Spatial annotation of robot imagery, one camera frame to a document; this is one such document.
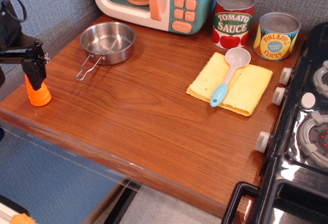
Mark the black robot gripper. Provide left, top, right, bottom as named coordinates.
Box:
left=1, top=11, right=50, bottom=91

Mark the orange toy carrot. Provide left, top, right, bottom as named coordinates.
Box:
left=25, top=75, right=52, bottom=107

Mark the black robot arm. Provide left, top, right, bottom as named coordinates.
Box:
left=1, top=0, right=50, bottom=91

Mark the small steel pan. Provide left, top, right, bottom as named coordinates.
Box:
left=75, top=22, right=136, bottom=81

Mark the toy microwave oven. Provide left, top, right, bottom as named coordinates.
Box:
left=95, top=0, right=215, bottom=35

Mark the tomato sauce can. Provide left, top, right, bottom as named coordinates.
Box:
left=212, top=0, right=255, bottom=50

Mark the yellow folded cloth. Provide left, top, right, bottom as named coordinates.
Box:
left=186, top=52, right=273, bottom=116

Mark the pineapple slices can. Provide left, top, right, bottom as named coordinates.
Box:
left=253, top=12, right=301, bottom=61

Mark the black toy stove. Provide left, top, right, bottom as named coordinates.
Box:
left=222, top=23, right=327, bottom=223

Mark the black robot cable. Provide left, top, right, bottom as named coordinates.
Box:
left=0, top=0, right=28, bottom=24

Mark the grey spoon blue handle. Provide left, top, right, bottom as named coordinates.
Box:
left=210, top=48, right=251, bottom=107

